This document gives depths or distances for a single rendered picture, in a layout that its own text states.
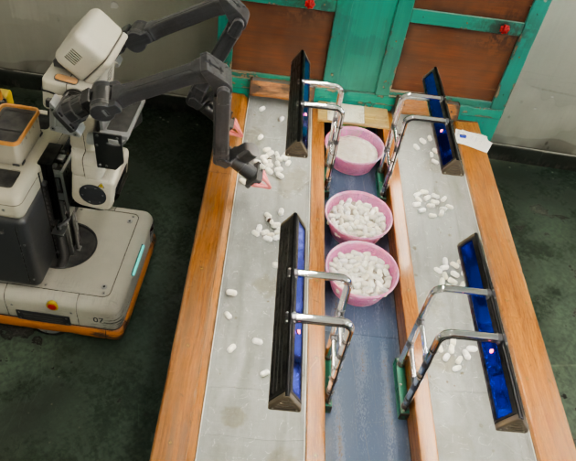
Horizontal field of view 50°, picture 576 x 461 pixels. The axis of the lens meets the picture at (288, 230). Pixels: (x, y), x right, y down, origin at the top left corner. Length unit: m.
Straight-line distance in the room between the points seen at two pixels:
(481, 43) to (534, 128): 1.39
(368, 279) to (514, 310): 0.52
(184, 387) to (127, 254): 1.10
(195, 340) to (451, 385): 0.81
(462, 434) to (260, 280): 0.81
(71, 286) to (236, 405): 1.13
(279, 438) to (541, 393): 0.84
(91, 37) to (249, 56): 0.96
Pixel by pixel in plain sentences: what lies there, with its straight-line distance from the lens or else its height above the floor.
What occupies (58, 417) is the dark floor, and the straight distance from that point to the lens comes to 2.76.
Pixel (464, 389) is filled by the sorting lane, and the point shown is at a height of 0.74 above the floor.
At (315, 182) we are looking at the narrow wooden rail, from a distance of 2.52.
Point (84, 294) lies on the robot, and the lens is 2.73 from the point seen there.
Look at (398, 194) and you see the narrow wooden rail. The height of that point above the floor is 0.76.
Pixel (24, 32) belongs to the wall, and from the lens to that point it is 4.22.
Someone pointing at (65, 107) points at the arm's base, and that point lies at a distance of 2.08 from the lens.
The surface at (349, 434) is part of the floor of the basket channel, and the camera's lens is 1.96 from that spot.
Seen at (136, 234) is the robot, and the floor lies 0.28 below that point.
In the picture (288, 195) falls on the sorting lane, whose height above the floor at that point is 0.74.
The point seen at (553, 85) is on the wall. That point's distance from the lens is 4.06.
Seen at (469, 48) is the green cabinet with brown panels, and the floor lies 1.12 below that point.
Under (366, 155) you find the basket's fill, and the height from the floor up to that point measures 0.73.
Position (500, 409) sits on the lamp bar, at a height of 1.07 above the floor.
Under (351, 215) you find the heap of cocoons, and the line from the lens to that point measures 2.46.
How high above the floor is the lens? 2.40
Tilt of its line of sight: 45 degrees down
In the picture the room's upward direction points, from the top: 9 degrees clockwise
